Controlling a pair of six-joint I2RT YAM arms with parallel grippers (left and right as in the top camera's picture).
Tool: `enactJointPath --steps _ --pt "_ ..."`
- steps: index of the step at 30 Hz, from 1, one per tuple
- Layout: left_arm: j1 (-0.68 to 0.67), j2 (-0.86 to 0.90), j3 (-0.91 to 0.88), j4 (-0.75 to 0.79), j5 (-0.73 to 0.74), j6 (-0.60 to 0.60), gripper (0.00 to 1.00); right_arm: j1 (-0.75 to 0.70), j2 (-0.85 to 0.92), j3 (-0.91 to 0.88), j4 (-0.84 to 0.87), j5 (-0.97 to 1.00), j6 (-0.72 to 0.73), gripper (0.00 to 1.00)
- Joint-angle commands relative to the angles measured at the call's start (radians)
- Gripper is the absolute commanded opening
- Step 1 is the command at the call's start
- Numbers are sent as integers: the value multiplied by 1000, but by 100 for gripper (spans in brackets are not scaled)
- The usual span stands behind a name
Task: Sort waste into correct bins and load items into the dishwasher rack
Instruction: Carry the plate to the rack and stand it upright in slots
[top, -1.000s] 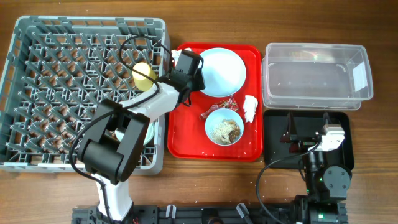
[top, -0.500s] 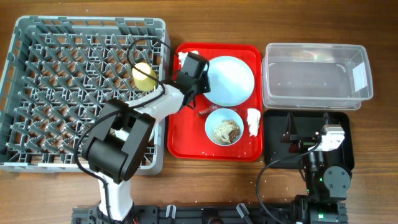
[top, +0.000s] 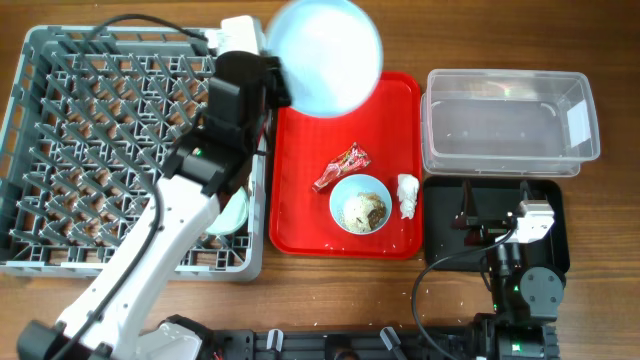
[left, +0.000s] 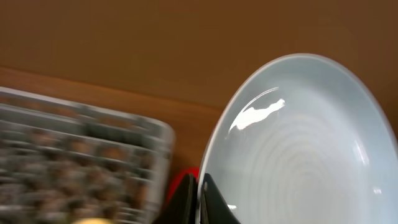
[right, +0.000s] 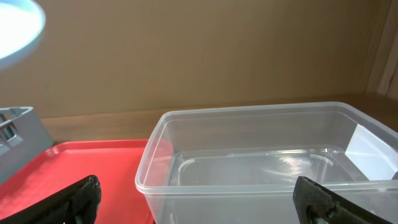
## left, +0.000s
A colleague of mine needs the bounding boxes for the light blue plate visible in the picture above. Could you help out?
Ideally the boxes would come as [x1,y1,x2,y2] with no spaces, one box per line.
[198,54,397,223]

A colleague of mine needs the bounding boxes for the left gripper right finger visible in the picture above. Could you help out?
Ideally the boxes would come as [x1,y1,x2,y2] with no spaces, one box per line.
[199,173,240,224]

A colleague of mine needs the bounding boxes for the yellow plastic cup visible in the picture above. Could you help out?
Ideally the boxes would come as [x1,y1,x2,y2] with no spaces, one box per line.
[72,218,114,224]

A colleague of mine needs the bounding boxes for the grey dishwasher rack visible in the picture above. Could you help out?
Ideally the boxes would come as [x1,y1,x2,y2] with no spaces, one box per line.
[1,87,174,223]

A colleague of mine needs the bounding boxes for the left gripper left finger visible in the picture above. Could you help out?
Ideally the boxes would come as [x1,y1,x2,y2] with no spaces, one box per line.
[154,174,198,224]

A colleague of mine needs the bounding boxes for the red plastic tray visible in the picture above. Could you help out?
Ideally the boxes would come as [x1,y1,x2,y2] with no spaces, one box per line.
[165,167,200,204]

